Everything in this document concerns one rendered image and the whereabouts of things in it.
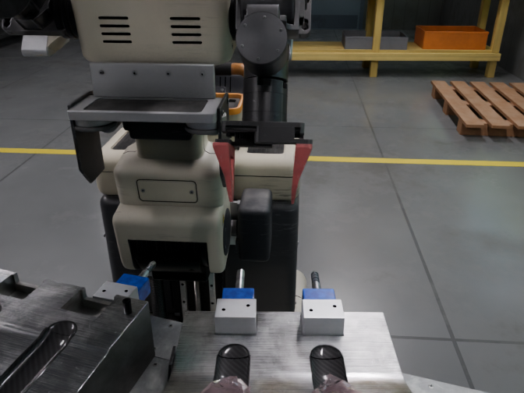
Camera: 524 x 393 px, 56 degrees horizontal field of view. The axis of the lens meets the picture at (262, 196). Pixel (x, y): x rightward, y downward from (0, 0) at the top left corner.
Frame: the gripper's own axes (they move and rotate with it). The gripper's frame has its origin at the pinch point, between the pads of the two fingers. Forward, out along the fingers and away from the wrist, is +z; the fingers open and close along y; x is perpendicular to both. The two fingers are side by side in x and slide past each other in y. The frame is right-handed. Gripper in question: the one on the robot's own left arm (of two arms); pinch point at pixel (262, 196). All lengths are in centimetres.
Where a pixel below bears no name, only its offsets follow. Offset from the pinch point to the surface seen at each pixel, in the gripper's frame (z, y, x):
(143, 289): 14.2, -17.5, 8.0
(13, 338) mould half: 16.9, -27.0, -9.2
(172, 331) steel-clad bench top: 19.4, -12.3, 5.2
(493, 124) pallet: -59, 149, 310
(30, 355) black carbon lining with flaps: 18.3, -24.1, -10.9
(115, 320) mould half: 15.2, -16.4, -6.4
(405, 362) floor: 55, 45, 111
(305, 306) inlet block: 13.5, 5.9, -1.3
